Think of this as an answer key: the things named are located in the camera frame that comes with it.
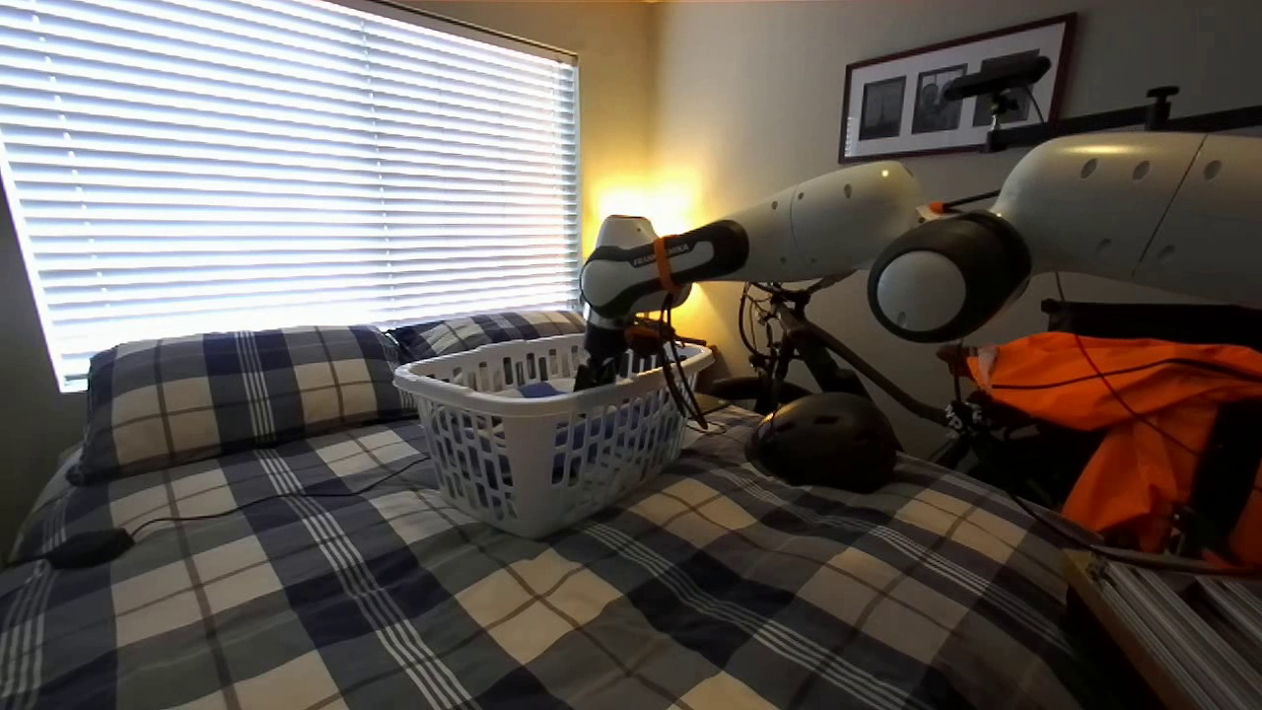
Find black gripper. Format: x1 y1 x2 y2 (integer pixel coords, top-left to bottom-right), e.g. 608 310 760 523
576 310 630 391

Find blue white striped towel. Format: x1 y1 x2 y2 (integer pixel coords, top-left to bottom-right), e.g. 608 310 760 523
519 381 562 398

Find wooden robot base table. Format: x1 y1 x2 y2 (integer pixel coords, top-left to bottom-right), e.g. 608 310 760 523
1065 552 1262 710

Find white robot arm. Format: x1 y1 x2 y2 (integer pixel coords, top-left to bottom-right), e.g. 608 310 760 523
579 129 1262 388

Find white plastic laundry basket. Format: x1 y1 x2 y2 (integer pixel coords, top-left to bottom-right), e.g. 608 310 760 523
395 337 714 538

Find glowing table lamp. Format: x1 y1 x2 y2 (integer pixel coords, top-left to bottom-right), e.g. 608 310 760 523
586 174 710 337

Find black bicycle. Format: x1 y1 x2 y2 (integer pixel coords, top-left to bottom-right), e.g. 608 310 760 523
710 280 991 466

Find black bicycle helmet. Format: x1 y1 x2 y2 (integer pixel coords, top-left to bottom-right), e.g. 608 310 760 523
746 391 901 494

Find plaid bed comforter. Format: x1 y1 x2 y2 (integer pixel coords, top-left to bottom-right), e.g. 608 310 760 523
0 409 1096 710

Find plaid pillow near window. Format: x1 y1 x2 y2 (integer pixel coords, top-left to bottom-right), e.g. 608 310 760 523
74 329 409 485

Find white window blinds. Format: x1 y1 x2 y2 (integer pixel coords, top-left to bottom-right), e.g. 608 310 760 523
0 0 579 396

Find black computer mouse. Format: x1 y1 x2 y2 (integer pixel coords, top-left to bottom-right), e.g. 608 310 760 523
49 530 136 568

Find framed wall picture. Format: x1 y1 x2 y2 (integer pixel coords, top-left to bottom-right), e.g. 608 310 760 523
842 17 1077 163

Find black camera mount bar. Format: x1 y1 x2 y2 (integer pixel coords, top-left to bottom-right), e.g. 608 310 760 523
944 54 1262 149

